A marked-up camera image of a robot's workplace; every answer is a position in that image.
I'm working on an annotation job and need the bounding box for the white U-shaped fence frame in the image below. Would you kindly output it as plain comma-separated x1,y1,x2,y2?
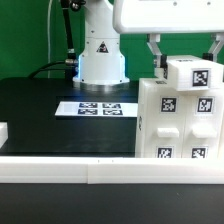
0,121,224,185

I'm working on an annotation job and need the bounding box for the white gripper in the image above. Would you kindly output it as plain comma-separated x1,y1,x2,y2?
113,0,224,79

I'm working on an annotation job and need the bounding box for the white cable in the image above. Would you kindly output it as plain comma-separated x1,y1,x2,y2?
47,0,54,80

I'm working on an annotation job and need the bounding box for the white marker sheet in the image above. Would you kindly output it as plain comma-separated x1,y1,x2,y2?
55,101,138,117

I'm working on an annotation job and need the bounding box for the white cabinet door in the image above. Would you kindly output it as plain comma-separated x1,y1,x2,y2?
182,88,224,159
144,87,186,158

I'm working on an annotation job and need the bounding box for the white cabinet body box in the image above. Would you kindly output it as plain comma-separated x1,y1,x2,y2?
135,79,224,159

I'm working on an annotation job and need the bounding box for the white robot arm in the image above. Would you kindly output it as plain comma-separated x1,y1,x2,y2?
73,0,224,90

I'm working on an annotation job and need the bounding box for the white cabinet top block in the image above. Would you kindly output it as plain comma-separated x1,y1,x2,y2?
166,55,224,91

